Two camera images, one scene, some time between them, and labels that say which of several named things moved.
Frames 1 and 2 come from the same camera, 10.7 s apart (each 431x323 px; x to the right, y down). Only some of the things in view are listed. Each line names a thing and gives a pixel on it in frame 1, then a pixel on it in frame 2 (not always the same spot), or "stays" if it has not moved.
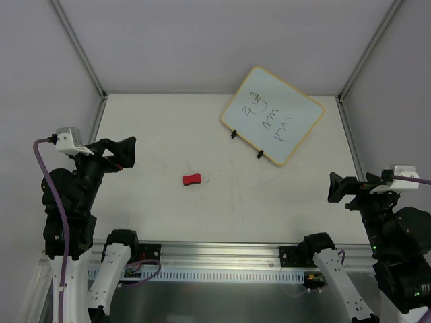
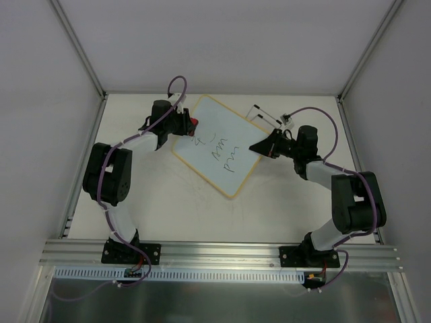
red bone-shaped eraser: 192,179 → 194,121
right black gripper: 354,188 → 275,145
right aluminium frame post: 341,97 stays
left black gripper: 102,156 → 185,122
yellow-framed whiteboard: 271,116 → 218,151
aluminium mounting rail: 187,256 stays
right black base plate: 297,257 stays
